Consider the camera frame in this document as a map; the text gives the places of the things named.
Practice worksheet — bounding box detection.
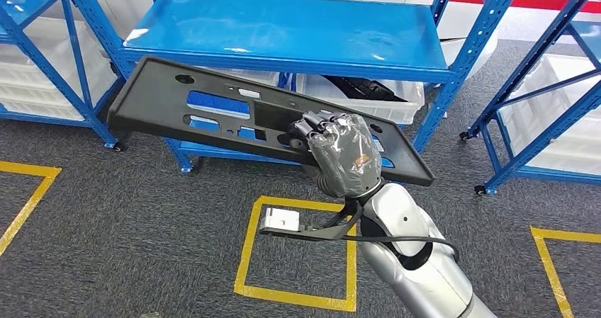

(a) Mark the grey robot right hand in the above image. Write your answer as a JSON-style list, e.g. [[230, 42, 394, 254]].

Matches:
[[290, 110, 383, 200]]

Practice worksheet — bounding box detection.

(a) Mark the black plastic panel part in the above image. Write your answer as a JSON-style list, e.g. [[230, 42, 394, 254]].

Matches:
[[106, 55, 435, 188]]

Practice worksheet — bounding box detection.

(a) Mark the yellow floor tape square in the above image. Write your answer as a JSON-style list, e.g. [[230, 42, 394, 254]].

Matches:
[[0, 161, 63, 256], [530, 227, 601, 318]]

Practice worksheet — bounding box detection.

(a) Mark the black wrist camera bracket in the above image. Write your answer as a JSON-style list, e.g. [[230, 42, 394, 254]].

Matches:
[[259, 198, 365, 242]]

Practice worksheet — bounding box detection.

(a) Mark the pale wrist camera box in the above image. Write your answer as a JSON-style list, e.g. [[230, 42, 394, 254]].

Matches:
[[260, 207, 301, 232]]

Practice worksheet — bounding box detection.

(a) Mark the blue metal shelf rack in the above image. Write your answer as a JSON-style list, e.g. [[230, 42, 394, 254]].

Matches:
[[460, 0, 601, 197], [0, 0, 128, 154], [56, 0, 528, 175]]

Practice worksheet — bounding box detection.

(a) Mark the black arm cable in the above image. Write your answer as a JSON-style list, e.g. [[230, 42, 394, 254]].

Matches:
[[344, 233, 461, 265]]

